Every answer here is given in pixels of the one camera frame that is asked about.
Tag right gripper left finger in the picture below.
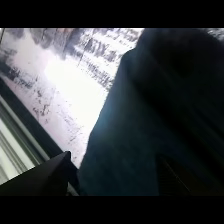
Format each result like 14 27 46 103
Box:
0 150 73 197

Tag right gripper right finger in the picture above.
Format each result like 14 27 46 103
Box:
155 156 202 197

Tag blue jeans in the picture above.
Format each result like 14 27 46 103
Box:
77 27 224 197

